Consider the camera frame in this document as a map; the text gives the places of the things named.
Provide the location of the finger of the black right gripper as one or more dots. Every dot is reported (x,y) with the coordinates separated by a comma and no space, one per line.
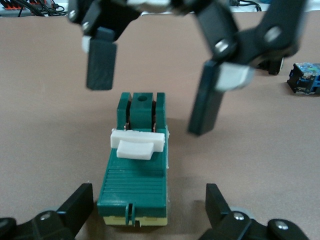
(207,105)
(100,65)

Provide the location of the green mushroom push button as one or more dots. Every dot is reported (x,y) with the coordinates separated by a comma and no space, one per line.
(305,80)

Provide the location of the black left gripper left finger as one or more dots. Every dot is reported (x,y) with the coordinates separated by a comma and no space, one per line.
(75,207)

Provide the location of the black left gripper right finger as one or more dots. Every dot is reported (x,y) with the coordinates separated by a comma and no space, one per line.
(220,215)

